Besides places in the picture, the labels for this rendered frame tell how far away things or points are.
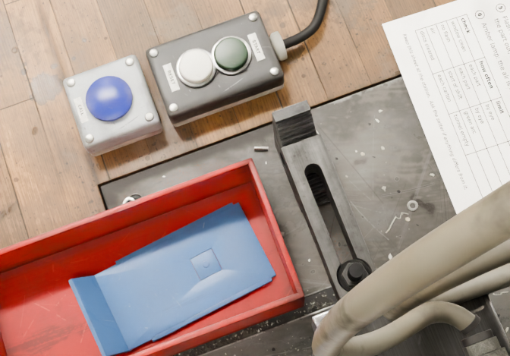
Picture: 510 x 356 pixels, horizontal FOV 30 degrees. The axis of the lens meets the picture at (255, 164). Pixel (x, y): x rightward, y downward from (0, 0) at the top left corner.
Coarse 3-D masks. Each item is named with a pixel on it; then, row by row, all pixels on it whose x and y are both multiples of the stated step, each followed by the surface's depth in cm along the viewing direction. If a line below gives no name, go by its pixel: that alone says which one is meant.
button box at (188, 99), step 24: (216, 24) 83; (240, 24) 83; (312, 24) 84; (168, 48) 83; (192, 48) 83; (264, 48) 82; (168, 72) 82; (216, 72) 82; (240, 72) 82; (264, 72) 82; (168, 96) 81; (192, 96) 81; (216, 96) 81; (240, 96) 82; (192, 120) 84
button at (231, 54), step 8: (224, 40) 82; (232, 40) 82; (240, 40) 82; (216, 48) 82; (224, 48) 82; (232, 48) 82; (240, 48) 82; (216, 56) 81; (224, 56) 81; (232, 56) 81; (240, 56) 81; (224, 64) 81; (232, 64) 81; (240, 64) 81
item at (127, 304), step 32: (224, 224) 80; (160, 256) 80; (192, 256) 80; (224, 256) 80; (256, 256) 80; (96, 288) 79; (128, 288) 79; (160, 288) 79; (192, 288) 79; (224, 288) 79; (96, 320) 77; (128, 320) 79; (160, 320) 78
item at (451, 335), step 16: (464, 304) 55; (480, 304) 55; (320, 320) 55; (384, 320) 55; (480, 320) 54; (496, 320) 54; (416, 336) 54; (432, 336) 54; (448, 336) 54; (464, 336) 54; (496, 336) 54; (384, 352) 54; (400, 352) 54; (416, 352) 54; (432, 352) 54; (448, 352) 54
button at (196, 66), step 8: (184, 56) 82; (192, 56) 82; (200, 56) 81; (208, 56) 81; (184, 64) 81; (192, 64) 81; (200, 64) 81; (208, 64) 81; (184, 72) 81; (192, 72) 81; (200, 72) 81; (208, 72) 81; (192, 80) 81; (200, 80) 81
